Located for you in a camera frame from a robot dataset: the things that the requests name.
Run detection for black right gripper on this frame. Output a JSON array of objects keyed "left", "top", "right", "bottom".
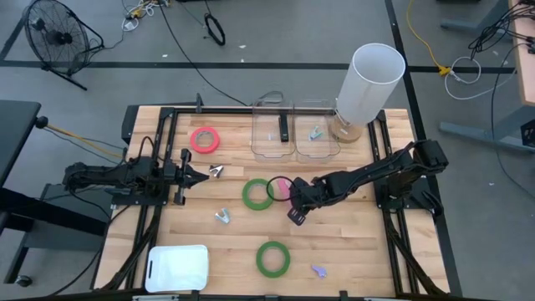
[{"left": 285, "top": 177, "right": 323, "bottom": 227}]

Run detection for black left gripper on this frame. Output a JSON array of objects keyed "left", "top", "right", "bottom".
[{"left": 163, "top": 148, "right": 209, "bottom": 207}]

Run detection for red tape roll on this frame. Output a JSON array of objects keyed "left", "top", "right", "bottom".
[{"left": 190, "top": 126, "right": 222, "bottom": 155}]

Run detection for green tape roll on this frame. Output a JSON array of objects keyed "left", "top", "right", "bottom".
[
  {"left": 255, "top": 241, "right": 292, "bottom": 279},
  {"left": 242, "top": 178, "right": 276, "bottom": 212}
]

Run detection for black stapler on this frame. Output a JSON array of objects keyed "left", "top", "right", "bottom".
[{"left": 278, "top": 111, "right": 290, "bottom": 143}]

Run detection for clear plastic bin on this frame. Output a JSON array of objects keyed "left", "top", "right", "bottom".
[
  {"left": 293, "top": 99, "right": 342, "bottom": 165},
  {"left": 250, "top": 98, "right": 297, "bottom": 164}
]

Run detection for white plastic bin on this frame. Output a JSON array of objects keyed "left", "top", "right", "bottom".
[{"left": 144, "top": 244, "right": 210, "bottom": 293}]

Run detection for white paper towel roll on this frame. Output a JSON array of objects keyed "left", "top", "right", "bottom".
[{"left": 329, "top": 43, "right": 406, "bottom": 144}]

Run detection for white power adapter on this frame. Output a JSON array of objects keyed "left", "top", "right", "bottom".
[{"left": 121, "top": 16, "right": 140, "bottom": 33}]

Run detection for black desk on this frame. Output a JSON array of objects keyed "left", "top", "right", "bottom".
[{"left": 0, "top": 99, "right": 110, "bottom": 289}]

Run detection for black floor fan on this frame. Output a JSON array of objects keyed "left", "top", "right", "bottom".
[{"left": 23, "top": 0, "right": 105, "bottom": 91}]

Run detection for wooden desk grey legs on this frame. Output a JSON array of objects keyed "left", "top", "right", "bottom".
[{"left": 438, "top": 0, "right": 535, "bottom": 154}]

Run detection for black aluminium rig frame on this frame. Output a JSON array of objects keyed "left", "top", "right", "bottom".
[{"left": 94, "top": 104, "right": 463, "bottom": 300}]

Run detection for long black floor cable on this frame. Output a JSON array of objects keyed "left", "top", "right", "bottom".
[{"left": 157, "top": 0, "right": 250, "bottom": 108}]

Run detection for black coiled cable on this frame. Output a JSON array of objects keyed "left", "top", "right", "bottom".
[{"left": 203, "top": 12, "right": 227, "bottom": 47}]

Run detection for white floor cable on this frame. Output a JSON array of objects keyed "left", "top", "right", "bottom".
[{"left": 443, "top": 41, "right": 519, "bottom": 101}]

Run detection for yellow extension cable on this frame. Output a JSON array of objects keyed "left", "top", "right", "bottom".
[{"left": 405, "top": 0, "right": 452, "bottom": 77}]

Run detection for black cable bundle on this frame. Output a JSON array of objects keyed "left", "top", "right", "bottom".
[{"left": 467, "top": 0, "right": 535, "bottom": 60}]

